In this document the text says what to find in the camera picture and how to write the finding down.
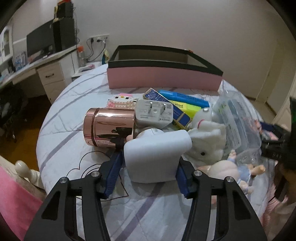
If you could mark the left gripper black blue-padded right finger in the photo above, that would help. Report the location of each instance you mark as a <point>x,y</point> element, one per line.
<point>235,217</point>

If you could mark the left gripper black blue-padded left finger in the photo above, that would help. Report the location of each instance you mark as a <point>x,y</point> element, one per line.
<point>57,218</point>

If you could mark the clear plastic lidded box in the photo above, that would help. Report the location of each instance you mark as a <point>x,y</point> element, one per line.
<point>242,134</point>

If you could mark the white plush bunny toy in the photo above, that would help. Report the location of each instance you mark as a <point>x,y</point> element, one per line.
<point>208,138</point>

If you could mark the white rounded plastic device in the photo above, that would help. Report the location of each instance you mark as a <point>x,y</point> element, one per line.
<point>154,155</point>

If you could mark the rose gold metal can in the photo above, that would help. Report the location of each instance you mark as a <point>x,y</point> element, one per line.
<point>108,127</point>

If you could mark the white power adapter plug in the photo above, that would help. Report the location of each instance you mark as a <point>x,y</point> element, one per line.
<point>157,114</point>

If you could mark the pink white block owl figure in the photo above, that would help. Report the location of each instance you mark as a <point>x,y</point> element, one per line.
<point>122,101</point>

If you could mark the pink blanket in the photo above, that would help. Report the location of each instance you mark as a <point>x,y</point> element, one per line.
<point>18,206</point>

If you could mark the baby doll blue dress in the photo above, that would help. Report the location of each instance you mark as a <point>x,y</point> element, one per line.
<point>241,174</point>

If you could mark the white striped bed sheet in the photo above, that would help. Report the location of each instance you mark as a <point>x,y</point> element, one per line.
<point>134,211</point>

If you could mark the yellow highlighter marker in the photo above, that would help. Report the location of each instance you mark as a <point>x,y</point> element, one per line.
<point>188,109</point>

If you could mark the blue highlighter marker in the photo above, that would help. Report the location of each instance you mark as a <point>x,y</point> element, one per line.
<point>175,96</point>

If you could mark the white computer desk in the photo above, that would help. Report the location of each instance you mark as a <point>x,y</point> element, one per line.
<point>54,71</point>

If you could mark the white low side cabinet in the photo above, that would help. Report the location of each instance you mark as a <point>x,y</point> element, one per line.
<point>86,69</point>

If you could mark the pink black storage box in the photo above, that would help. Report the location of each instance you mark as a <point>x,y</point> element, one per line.
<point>133,66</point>

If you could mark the snack bag blue yellow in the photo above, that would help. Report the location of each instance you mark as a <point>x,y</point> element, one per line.
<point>105,57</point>

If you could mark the clear bottle orange cap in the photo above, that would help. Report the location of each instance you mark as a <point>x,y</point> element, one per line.
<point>81,56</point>

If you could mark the black computer monitor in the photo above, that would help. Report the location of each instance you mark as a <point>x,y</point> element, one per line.
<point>41,39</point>

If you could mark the white glass-door hutch cabinet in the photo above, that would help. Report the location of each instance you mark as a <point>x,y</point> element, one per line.
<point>6,44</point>

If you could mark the black computer tower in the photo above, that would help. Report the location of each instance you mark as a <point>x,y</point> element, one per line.
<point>64,34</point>

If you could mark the black upper speaker box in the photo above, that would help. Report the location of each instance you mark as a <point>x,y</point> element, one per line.
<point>64,9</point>

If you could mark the white bed post knob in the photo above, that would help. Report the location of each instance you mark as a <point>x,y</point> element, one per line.
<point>33,176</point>

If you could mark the white wall power strip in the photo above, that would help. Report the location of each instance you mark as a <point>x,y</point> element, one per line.
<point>100,38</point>

